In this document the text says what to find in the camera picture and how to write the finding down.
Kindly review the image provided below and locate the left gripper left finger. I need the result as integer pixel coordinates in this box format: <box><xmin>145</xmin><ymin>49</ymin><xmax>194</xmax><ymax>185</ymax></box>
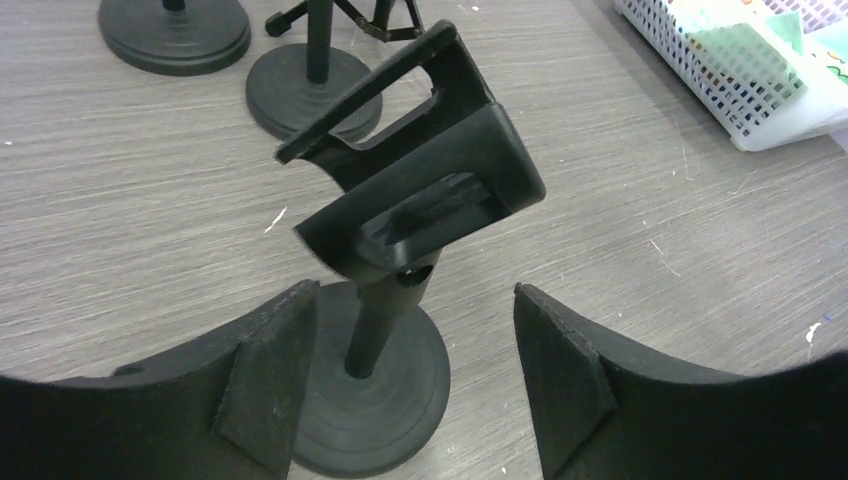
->
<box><xmin>1</xmin><ymin>280</ymin><xmax>319</xmax><ymax>479</ymax></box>

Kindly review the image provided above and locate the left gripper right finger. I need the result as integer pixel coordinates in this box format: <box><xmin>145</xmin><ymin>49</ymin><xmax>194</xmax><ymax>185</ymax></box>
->
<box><xmin>513</xmin><ymin>283</ymin><xmax>847</xmax><ymax>479</ymax></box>

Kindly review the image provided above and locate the black round-base stand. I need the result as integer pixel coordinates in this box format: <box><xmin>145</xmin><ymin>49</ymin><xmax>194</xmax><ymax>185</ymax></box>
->
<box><xmin>97</xmin><ymin>0</ymin><xmax>251</xmax><ymax>77</ymax></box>
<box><xmin>245</xmin><ymin>0</ymin><xmax>371</xmax><ymax>140</ymax></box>
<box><xmin>277</xmin><ymin>20</ymin><xmax>546</xmax><ymax>478</ymax></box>

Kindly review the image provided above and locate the black tripod shock-mount stand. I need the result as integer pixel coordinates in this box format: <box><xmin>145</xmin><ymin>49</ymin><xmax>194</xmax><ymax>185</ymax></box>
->
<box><xmin>265</xmin><ymin>0</ymin><xmax>425</xmax><ymax>43</ymax></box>

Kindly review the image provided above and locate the white plastic basket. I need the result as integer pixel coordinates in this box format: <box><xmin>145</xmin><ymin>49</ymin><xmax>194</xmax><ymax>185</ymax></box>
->
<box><xmin>613</xmin><ymin>1</ymin><xmax>847</xmax><ymax>152</ymax></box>

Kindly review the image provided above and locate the green patterned cloth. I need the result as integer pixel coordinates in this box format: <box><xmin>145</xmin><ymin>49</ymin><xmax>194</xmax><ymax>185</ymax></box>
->
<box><xmin>669</xmin><ymin>1</ymin><xmax>847</xmax><ymax>99</ymax></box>

